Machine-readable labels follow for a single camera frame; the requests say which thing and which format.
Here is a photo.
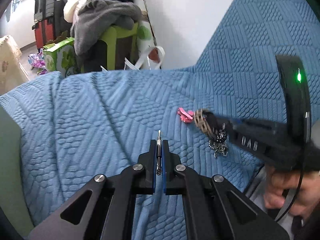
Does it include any green plastic stool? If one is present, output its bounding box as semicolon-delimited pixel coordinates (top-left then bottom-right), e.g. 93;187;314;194
94;21;140;72

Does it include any black soft suitcase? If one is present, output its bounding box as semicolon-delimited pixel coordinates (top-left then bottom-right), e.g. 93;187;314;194
54;0;73;35

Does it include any braided beige black bracelet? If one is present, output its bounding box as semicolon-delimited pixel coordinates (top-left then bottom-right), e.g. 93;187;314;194
193;108;213;133

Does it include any red suitcase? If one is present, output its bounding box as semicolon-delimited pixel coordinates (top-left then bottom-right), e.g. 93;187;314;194
32;19;57;50

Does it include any metal bead chain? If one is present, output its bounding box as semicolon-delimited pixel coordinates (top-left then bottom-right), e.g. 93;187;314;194
208;128;229;159

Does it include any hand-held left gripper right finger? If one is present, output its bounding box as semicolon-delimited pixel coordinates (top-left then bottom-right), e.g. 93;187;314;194
162;140;290;240

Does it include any cream lace-covered stand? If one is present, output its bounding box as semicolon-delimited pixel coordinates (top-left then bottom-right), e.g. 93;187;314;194
0;35;30;88

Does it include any grey fleece garment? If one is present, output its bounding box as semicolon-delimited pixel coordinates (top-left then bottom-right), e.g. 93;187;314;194
71;0;143;56

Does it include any pink hair clip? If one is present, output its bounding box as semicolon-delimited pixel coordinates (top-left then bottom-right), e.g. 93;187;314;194
177;107;195;123

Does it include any white padded jacket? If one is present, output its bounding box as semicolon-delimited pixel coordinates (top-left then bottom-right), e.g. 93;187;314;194
63;0;87;23

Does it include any green printed carton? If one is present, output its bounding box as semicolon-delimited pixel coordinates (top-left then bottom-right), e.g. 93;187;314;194
42;37;78;78

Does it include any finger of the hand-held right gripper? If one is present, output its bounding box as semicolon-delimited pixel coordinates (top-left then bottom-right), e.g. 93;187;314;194
228;127;276;156
214;115;288;132

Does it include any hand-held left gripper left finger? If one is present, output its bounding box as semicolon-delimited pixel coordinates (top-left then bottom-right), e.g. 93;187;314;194
27;140;157;240

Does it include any black cable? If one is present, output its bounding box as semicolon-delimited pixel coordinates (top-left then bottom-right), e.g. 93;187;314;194
276;111;311;222

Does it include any grey black hard suitcase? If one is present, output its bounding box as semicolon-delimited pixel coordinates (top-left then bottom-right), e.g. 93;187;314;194
34;0;61;22

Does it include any purple floral cloth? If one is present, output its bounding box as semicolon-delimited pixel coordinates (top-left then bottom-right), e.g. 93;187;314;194
27;52;48;76

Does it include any apple print board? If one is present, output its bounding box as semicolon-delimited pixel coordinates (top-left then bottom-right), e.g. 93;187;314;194
136;0;163;68

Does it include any white shopping bag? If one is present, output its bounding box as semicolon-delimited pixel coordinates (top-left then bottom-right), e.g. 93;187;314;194
100;45;166;72

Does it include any pale green cardboard box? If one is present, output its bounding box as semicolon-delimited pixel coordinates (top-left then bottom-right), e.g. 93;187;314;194
0;105;35;236

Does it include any person's right hand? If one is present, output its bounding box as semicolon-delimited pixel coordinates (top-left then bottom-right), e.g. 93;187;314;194
264;169;320;211

